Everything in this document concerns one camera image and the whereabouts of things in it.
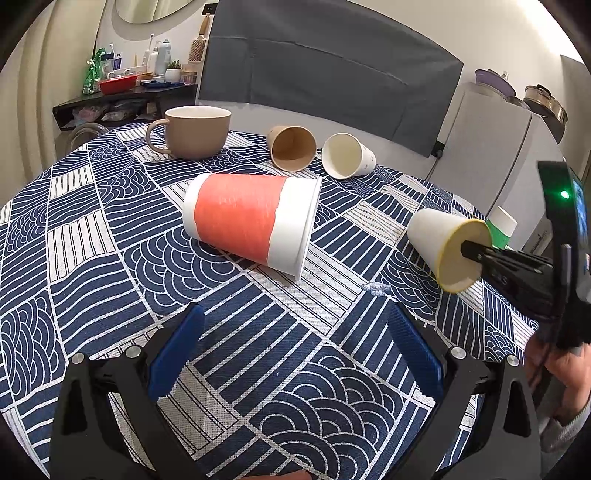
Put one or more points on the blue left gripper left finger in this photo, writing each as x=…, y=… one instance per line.
x=170, y=348

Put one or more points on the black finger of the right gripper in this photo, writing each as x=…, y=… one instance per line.
x=525, y=280

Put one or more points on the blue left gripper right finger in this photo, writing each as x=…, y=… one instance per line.
x=425, y=365

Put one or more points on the white cup with yellow rim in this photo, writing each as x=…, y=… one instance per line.
x=438, y=237

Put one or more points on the white cup with orange band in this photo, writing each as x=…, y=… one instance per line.
x=266, y=219

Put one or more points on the grey sweater sleeve forearm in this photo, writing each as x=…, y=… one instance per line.
x=557, y=438

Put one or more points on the white cup with green band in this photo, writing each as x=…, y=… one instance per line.
x=502, y=226

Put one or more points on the white patterned paper cup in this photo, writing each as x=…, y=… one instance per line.
x=344, y=157

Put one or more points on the brown kraft paper cup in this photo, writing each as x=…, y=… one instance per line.
x=292, y=148

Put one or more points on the person's right hand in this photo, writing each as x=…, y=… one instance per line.
x=570, y=369

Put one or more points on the steel pot on fridge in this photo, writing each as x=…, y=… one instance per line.
x=541, y=96

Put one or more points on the blue white patterned tablecloth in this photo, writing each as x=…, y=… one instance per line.
x=287, y=375

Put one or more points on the purple bowl on fridge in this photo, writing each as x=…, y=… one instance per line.
x=496, y=81

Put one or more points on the beige ceramic mug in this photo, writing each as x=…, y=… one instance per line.
x=193, y=132

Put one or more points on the chair back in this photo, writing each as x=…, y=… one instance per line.
x=82, y=134

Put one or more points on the dark grey cloth cover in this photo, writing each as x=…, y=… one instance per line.
x=335, y=60

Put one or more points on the red bowl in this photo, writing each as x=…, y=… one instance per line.
x=118, y=85

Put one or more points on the small potted plant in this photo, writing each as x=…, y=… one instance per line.
x=173, y=72

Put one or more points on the green glass bottle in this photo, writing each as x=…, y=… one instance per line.
x=93, y=74

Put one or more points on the white bottle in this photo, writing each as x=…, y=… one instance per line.
x=162, y=58

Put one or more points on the wooden hair brush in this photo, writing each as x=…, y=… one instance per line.
x=198, y=44

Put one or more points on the dark wall shelf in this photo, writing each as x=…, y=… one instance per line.
x=162, y=99

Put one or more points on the oval wall mirror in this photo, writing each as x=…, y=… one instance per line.
x=147, y=11

